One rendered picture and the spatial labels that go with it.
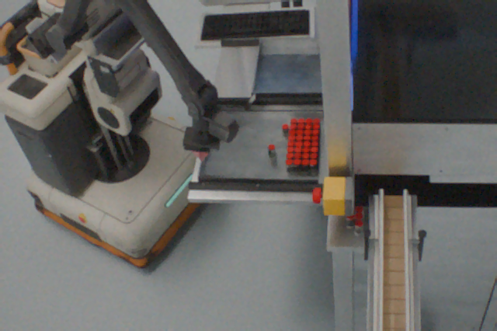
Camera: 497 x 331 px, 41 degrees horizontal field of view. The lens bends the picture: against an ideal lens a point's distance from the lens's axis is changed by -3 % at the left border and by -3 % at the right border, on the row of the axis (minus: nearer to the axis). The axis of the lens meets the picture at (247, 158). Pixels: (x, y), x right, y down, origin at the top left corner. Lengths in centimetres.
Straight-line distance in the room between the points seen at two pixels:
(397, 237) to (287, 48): 86
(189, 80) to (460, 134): 67
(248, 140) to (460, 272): 76
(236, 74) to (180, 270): 97
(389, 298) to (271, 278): 118
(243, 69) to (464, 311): 110
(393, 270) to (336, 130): 37
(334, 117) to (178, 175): 131
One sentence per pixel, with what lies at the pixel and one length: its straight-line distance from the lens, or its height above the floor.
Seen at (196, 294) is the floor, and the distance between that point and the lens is 278.
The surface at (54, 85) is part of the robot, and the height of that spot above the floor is 81.
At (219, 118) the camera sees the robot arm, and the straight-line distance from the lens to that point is 175.
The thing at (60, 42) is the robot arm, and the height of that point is 124.
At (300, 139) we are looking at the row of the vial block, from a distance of 194.
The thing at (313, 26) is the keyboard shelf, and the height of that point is 80.
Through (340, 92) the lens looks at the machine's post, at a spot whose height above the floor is 130.
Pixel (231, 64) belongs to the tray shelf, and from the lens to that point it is 229.
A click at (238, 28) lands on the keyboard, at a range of 251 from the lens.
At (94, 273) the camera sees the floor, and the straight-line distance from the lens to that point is 295.
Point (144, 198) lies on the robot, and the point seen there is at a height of 28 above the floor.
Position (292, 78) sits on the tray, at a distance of 219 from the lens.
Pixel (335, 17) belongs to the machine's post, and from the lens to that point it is 139.
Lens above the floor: 237
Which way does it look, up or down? 49 degrees down
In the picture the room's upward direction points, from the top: 11 degrees counter-clockwise
